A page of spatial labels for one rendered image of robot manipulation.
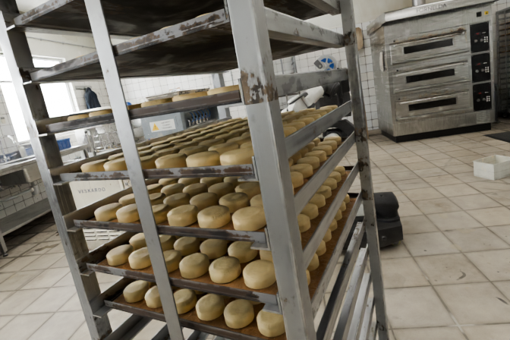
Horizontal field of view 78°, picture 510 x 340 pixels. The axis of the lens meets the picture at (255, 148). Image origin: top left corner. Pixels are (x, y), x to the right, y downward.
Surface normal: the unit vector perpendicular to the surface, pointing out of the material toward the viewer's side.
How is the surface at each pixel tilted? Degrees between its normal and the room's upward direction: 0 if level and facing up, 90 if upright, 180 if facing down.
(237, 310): 0
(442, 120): 90
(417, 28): 90
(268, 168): 90
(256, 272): 0
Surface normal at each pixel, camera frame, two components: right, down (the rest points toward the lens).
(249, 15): -0.45, 0.24
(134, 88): -0.13, 0.20
